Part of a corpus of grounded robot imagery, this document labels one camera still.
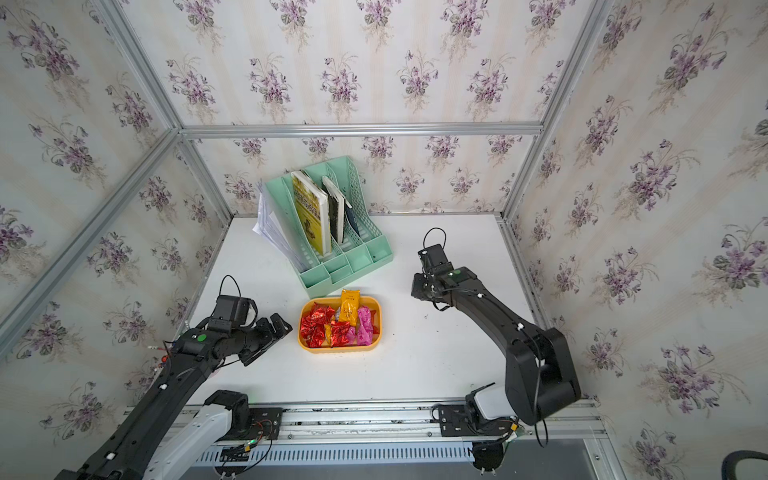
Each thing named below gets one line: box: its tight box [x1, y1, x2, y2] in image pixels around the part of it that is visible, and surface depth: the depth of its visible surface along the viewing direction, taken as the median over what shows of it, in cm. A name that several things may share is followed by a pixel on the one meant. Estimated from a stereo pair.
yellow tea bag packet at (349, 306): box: [340, 289, 361, 327], surface depth 88 cm
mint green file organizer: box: [265, 156, 394, 299], surface depth 103 cm
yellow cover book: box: [291, 171, 331, 257], surface depth 97 cm
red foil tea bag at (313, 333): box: [300, 322, 325, 348], surface depth 85 cm
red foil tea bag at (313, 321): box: [300, 302, 336, 341], surface depth 85 cm
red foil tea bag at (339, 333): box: [330, 321, 351, 347], surface depth 83 cm
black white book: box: [322, 175, 352, 244], surface depth 102 cm
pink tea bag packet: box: [357, 306, 373, 346], surface depth 85 cm
